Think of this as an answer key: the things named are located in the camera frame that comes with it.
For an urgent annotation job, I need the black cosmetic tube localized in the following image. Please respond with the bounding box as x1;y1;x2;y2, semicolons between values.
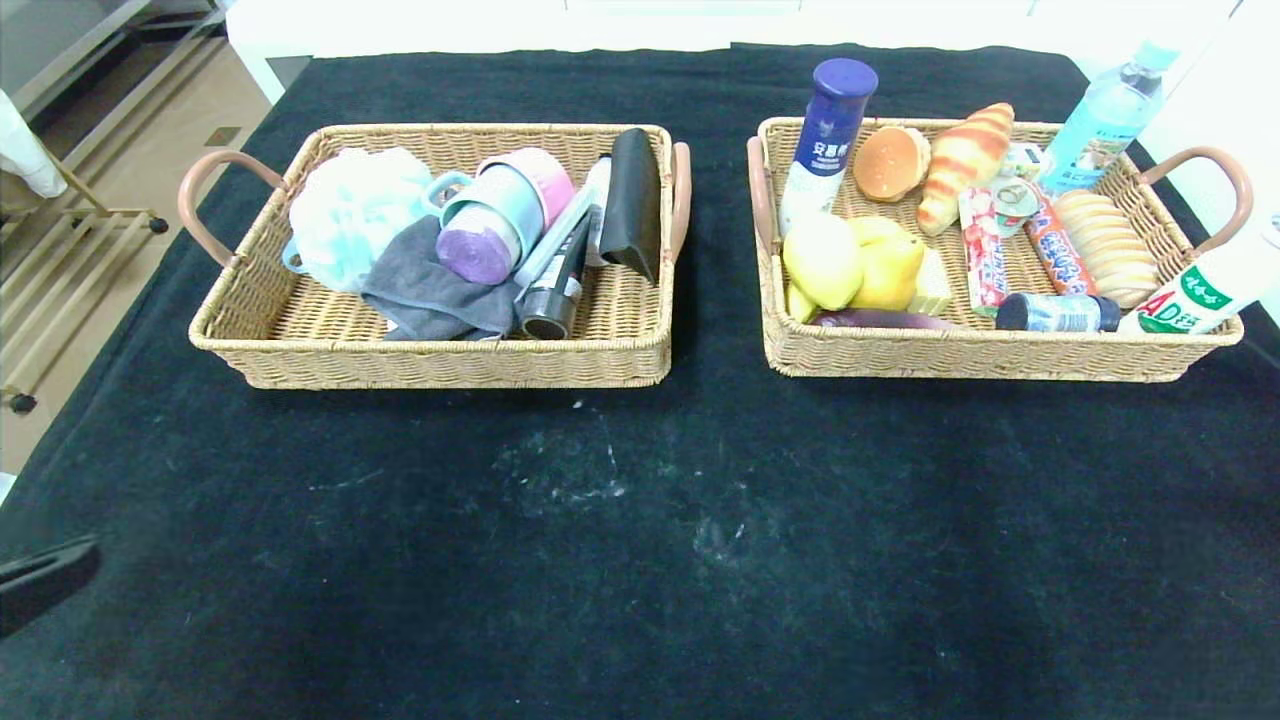
518;210;594;342

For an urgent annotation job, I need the yellow lemon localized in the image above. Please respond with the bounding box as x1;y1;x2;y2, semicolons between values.
781;212;864;312

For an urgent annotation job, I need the white bottle with blue cap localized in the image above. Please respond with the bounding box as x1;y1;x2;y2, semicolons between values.
778;57;880;239

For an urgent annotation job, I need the toy burger bun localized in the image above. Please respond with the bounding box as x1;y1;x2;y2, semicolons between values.
852;125;933;203

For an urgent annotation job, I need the red green candy pack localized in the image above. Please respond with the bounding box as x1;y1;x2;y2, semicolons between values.
958;186;1006;317

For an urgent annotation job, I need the black leather wallet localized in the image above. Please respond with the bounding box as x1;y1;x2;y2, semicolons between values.
600;127;663;286

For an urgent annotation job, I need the yellow banana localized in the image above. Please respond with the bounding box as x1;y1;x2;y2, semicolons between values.
785;214;906;324

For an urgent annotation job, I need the white tube bottle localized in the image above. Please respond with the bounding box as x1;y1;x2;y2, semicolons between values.
583;153;615;269

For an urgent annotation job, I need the purple garbage bag roll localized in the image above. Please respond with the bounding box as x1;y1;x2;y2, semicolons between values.
435;205;526;287

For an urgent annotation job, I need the black table cloth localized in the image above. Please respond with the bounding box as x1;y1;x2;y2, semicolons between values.
0;42;1280;720

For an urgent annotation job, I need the pink cup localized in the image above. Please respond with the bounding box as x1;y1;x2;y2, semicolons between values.
478;147;578;231

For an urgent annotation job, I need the grey towel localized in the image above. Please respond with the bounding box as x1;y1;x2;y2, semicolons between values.
360;213;531;343

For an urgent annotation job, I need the purple eggplant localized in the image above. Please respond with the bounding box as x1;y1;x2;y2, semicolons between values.
812;307;954;332

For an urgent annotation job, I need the yellow pear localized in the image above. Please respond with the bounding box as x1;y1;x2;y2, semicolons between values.
848;230;927;312

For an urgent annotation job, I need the pale yellow butter block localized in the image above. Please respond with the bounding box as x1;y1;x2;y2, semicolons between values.
912;247;954;316

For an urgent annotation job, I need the light blue bath sponge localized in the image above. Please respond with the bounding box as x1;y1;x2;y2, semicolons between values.
288;146;438;294

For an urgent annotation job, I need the striped croissant bread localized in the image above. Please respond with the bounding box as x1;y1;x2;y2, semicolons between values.
917;102;1016;237

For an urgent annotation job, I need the small tin can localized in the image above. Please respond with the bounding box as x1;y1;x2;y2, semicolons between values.
988;177;1043;238

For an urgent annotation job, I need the small blue black-capped jar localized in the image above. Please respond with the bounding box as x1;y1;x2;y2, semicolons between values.
994;291;1123;333

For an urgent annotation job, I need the red sausage pack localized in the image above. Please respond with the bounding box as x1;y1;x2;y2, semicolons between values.
1023;195;1098;299

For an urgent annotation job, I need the small white green box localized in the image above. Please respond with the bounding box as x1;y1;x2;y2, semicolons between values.
1000;142;1049;184

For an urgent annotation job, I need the ridged long bread loaf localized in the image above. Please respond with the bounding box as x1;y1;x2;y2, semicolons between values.
1052;190;1161;309

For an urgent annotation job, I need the clear water bottle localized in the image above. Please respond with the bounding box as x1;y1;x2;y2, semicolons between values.
1040;40;1181;196

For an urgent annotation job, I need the wooden rack with wheels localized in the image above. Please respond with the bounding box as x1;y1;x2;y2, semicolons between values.
0;150;169;416

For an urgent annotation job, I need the white green milk bottle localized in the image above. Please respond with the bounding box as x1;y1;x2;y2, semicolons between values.
1117;215;1280;336

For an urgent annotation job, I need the white cloth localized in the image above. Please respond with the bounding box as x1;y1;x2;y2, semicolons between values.
0;90;69;199

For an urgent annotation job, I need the wicker basket with brown handles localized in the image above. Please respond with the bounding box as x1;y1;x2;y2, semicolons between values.
745;115;1254;383
178;122;693;391

